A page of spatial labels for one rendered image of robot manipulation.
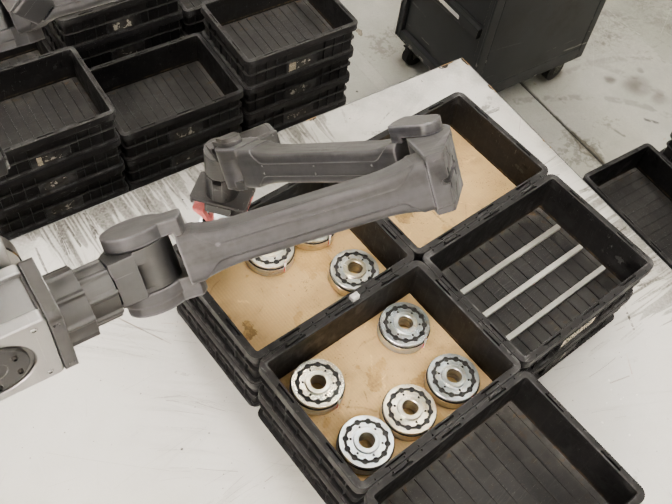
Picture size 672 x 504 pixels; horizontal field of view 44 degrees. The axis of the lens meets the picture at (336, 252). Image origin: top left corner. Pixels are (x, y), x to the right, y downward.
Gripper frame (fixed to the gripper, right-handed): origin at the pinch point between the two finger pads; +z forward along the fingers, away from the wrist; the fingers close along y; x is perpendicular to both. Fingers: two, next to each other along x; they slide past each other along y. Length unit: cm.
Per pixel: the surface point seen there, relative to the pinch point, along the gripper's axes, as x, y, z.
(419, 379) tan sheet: 8.7, -42.0, 22.5
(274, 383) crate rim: 22.7, -16.6, 12.1
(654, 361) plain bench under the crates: -18, -93, 36
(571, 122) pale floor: -164, -83, 102
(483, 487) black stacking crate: 26, -57, 23
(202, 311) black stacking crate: 6.9, 2.9, 21.3
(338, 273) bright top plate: -8.3, -21.1, 18.7
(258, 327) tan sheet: 7.0, -8.8, 21.6
